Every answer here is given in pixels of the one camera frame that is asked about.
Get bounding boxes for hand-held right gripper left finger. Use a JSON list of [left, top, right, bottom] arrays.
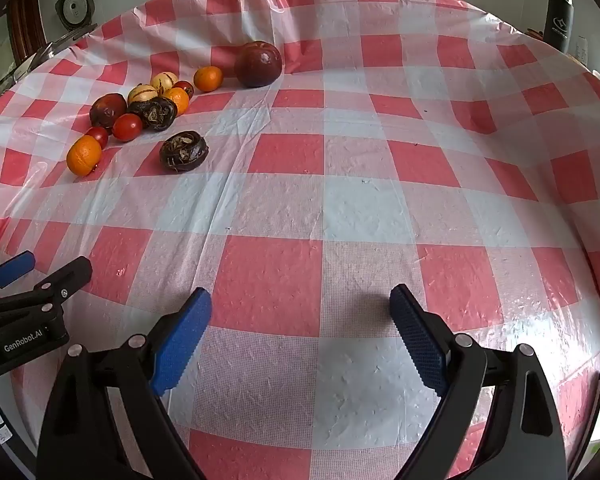
[[36, 287, 213, 480]]

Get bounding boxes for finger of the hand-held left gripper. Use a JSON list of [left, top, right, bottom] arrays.
[[0, 251, 36, 302], [0, 256, 93, 310]]

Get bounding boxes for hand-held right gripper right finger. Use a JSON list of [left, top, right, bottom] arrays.
[[389, 284, 567, 480]]

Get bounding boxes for yellow passion fruit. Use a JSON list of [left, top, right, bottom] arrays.
[[127, 84, 159, 105], [150, 71, 177, 94]]

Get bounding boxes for orange mandarin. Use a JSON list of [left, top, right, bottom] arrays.
[[66, 135, 103, 177], [193, 66, 224, 93], [163, 87, 190, 116]]

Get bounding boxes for red white checked tablecloth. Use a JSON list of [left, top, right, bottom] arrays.
[[0, 0, 600, 480]]

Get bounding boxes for dark wrinkled passion fruit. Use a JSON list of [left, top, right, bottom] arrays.
[[159, 130, 210, 172], [128, 98, 179, 132]]

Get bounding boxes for large dark red apple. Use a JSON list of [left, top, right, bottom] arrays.
[[234, 40, 283, 88]]

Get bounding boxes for black bottle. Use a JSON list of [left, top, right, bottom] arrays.
[[545, 0, 575, 54]]

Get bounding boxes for metal rail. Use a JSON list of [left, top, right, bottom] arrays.
[[10, 24, 99, 82]]

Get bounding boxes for brown wooden door frame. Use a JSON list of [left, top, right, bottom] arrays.
[[7, 0, 48, 62]]

